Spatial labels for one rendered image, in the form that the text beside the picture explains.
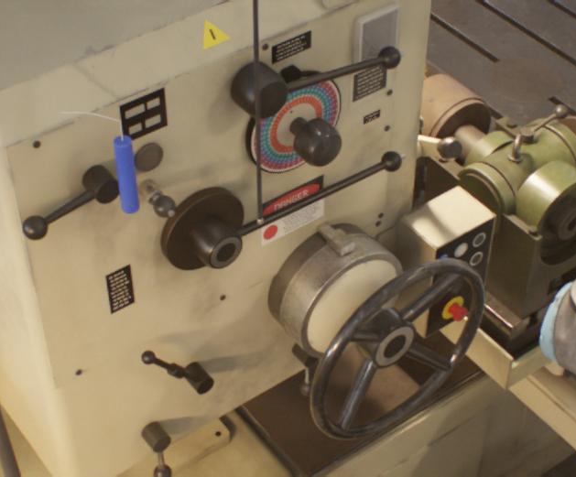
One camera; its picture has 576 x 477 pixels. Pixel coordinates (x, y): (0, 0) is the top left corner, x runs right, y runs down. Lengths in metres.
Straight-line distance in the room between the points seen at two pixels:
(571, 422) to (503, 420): 0.44
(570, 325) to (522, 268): 0.28
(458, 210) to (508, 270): 0.30
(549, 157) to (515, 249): 0.21
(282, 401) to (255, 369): 0.63
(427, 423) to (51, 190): 1.48
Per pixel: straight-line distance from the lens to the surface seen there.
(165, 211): 1.74
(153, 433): 2.15
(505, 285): 2.55
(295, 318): 2.07
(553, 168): 2.47
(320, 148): 1.82
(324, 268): 2.04
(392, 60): 1.89
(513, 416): 3.27
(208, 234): 1.84
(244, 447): 2.81
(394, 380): 2.93
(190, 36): 1.74
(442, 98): 2.61
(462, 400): 3.00
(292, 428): 2.83
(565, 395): 2.84
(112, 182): 1.69
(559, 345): 2.26
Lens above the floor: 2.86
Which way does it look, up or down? 44 degrees down
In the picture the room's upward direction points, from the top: straight up
